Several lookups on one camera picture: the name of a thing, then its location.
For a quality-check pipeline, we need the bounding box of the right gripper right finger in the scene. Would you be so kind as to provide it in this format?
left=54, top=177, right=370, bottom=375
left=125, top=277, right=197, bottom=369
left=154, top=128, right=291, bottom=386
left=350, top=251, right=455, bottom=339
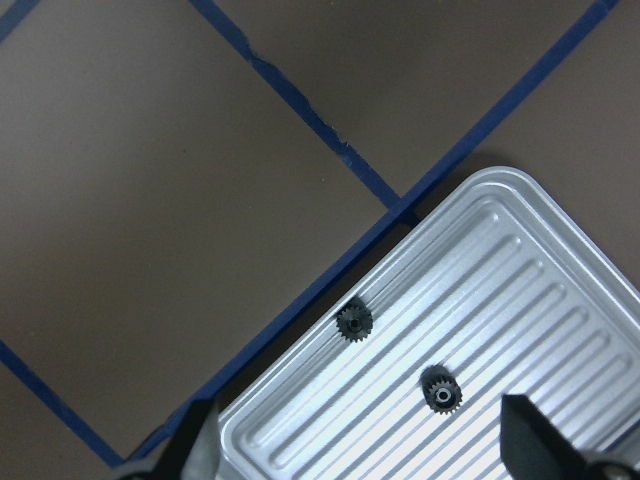
left=499, top=394, right=639, bottom=479

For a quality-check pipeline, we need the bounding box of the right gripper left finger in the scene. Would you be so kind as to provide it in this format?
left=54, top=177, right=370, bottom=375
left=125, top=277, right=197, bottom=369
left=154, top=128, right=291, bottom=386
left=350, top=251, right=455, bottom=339
left=107, top=399, right=220, bottom=480

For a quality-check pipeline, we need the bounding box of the black bearing gear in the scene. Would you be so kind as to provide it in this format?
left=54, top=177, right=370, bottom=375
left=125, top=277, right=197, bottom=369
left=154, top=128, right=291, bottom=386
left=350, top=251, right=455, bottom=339
left=336, top=297, right=374, bottom=342
left=420, top=364, right=463, bottom=415

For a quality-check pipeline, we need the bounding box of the ribbed metal tray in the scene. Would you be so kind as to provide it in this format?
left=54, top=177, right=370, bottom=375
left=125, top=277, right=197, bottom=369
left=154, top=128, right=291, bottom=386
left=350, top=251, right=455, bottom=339
left=218, top=167, right=639, bottom=479

